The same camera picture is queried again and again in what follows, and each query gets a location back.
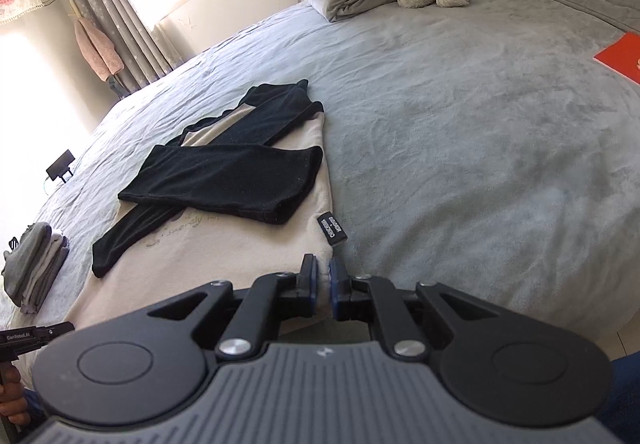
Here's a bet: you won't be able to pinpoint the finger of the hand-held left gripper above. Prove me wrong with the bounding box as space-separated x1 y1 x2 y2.
31 322 76 350

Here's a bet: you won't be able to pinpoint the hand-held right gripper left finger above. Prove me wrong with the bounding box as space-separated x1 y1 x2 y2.
147 253 319 360

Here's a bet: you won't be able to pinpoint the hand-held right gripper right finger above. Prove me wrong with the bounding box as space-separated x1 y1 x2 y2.
327 255 493 360

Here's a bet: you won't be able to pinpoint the beige and black sweatshirt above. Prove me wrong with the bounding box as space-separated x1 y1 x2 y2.
64 79 351 340

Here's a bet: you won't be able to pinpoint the stack of folded clothes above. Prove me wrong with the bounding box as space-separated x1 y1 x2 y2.
1 221 71 315

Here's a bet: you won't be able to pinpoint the person's left hand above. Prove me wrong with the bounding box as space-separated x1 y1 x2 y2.
0 369 26 425

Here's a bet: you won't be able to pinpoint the black device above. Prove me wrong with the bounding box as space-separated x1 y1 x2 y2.
45 149 77 184

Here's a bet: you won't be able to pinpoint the grey bed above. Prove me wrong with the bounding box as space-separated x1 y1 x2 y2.
0 0 640 340

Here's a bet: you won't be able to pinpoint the pink hanging jacket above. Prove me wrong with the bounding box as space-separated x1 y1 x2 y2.
74 16 124 82

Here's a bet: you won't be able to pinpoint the person's dark blue trousers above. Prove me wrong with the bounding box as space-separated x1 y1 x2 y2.
595 356 640 444

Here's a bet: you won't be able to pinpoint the grey patterned curtain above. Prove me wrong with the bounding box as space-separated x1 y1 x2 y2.
45 0 176 95

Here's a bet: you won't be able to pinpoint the orange book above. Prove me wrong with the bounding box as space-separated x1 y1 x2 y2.
592 31 640 86

